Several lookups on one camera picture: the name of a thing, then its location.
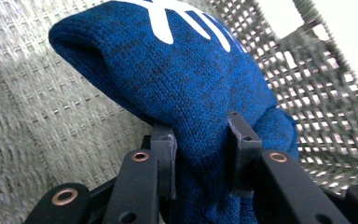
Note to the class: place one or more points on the green woven basket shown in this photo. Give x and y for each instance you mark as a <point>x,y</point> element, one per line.
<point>28,93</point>

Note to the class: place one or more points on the dark blue knit sock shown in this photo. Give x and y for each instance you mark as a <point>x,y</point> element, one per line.
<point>183,77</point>

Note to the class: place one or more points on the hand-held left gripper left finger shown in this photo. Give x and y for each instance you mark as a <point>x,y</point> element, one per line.
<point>167,161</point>

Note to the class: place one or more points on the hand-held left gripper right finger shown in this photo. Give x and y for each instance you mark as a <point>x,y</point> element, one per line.
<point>245,155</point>

